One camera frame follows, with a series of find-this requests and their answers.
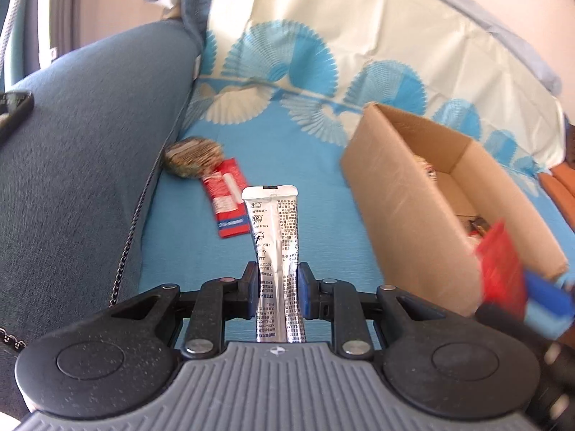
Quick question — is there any grey curtain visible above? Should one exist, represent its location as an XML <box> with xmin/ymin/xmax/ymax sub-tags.
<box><xmin>45</xmin><ymin>0</ymin><xmax>86</xmax><ymax>55</ymax></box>

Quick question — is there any blue fabric sofa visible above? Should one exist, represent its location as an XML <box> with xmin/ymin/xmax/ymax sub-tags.
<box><xmin>0</xmin><ymin>0</ymin><xmax>266</xmax><ymax>419</ymax></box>

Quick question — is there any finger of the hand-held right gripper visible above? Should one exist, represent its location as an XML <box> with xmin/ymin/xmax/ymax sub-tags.
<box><xmin>475</xmin><ymin>271</ymin><xmax>575</xmax><ymax>356</ymax></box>

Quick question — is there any silver stick packet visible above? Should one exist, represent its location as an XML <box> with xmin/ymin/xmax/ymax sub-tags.
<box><xmin>241</xmin><ymin>184</ymin><xmax>309</xmax><ymax>344</ymax></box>

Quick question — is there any orange cloth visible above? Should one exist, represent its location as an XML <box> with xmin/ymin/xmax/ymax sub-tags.
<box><xmin>538</xmin><ymin>161</ymin><xmax>575</xmax><ymax>232</ymax></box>

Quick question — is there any red square packet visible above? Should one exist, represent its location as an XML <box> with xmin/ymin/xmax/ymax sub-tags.
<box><xmin>475</xmin><ymin>219</ymin><xmax>530</xmax><ymax>320</ymax></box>

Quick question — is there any red stick packet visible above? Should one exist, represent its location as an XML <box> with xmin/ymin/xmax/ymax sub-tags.
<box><xmin>200</xmin><ymin>157</ymin><xmax>250</xmax><ymax>239</ymax></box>

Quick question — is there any black smartphone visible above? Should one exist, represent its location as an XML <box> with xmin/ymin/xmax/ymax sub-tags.
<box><xmin>0</xmin><ymin>91</ymin><xmax>36</xmax><ymax>145</ymax></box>

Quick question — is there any cardboard box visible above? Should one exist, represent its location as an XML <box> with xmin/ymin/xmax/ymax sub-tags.
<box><xmin>340</xmin><ymin>102</ymin><xmax>569</xmax><ymax>319</ymax></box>

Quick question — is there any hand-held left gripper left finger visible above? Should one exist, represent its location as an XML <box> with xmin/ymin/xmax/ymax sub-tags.
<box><xmin>110</xmin><ymin>261</ymin><xmax>260</xmax><ymax>356</ymax></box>

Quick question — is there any brown nut snack bag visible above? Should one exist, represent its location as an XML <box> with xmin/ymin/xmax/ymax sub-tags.
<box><xmin>162</xmin><ymin>136</ymin><xmax>224</xmax><ymax>177</ymax></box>

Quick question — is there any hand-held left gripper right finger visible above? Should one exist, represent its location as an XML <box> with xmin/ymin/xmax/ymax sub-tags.
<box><xmin>297</xmin><ymin>261</ymin><xmax>443</xmax><ymax>361</ymax></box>

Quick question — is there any fan-print sofa cover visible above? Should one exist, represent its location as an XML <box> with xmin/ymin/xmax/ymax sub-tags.
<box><xmin>139</xmin><ymin>0</ymin><xmax>575</xmax><ymax>353</ymax></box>

